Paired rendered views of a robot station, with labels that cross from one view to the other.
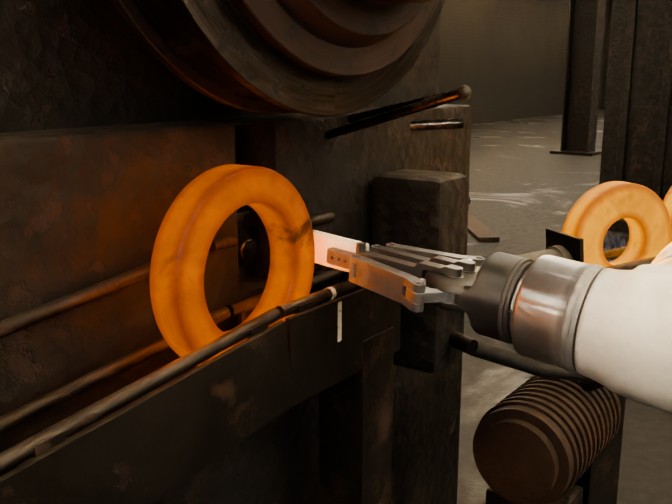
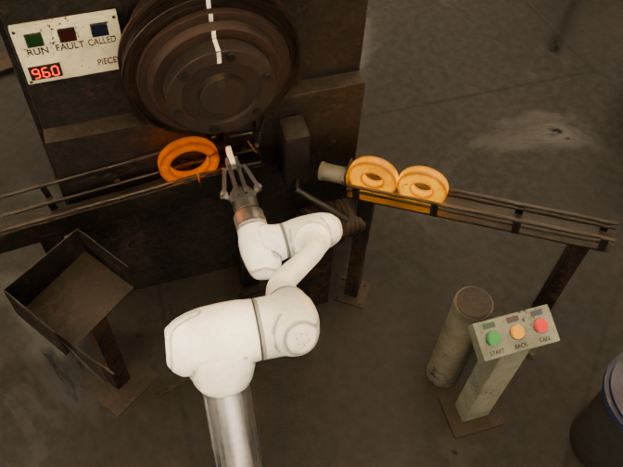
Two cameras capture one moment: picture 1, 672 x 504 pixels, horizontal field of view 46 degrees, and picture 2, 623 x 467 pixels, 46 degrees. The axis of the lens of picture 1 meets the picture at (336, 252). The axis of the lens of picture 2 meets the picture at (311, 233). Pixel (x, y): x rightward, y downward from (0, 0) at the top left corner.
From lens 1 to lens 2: 1.86 m
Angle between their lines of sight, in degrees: 50
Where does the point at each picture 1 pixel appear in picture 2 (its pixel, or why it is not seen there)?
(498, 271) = (237, 204)
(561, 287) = (239, 220)
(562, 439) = not seen: hidden behind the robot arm
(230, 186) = (178, 149)
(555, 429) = not seen: hidden behind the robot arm
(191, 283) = (164, 169)
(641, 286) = (247, 234)
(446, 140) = (340, 97)
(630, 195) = (375, 168)
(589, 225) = (355, 170)
